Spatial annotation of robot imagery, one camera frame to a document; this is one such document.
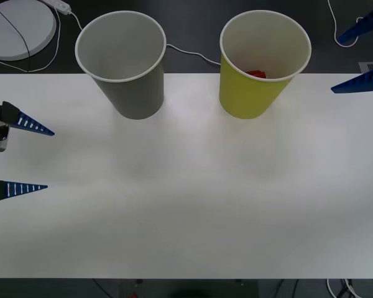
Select grey plastic waste bin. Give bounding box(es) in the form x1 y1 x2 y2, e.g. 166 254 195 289
75 11 168 120

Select thin white cable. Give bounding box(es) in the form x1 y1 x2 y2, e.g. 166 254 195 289
0 5 62 74

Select yellow-green plastic waste bin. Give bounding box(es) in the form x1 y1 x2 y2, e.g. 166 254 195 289
219 9 313 120

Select white round disc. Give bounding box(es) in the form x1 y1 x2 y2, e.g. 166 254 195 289
0 1 58 61

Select long white cable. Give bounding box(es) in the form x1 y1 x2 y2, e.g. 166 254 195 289
327 0 369 48

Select white cable under table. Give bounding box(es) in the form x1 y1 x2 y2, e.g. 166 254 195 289
325 278 341 298

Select thin black cable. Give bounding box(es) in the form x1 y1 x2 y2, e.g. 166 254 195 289
0 5 32 73

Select white power strip cable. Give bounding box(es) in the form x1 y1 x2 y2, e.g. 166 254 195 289
68 11 222 66

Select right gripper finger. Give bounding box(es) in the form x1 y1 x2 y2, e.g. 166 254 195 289
335 4 373 45
330 63 373 94

